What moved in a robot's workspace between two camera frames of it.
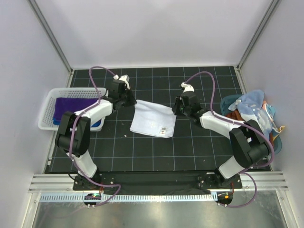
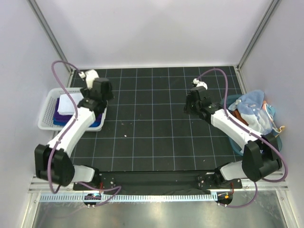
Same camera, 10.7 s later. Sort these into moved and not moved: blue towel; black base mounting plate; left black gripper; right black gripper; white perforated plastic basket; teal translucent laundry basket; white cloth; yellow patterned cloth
Moved: left black gripper; white cloth; right black gripper
Not moved: blue towel; black base mounting plate; teal translucent laundry basket; white perforated plastic basket; yellow patterned cloth
